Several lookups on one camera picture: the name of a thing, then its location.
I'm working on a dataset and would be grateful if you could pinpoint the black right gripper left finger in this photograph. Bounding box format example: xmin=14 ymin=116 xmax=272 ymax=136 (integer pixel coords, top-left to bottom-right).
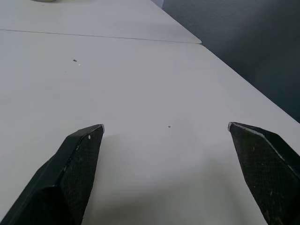
xmin=0 ymin=124 xmax=105 ymax=225

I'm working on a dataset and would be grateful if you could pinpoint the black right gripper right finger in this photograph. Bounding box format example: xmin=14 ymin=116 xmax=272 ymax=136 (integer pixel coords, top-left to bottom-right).
xmin=227 ymin=121 xmax=300 ymax=225

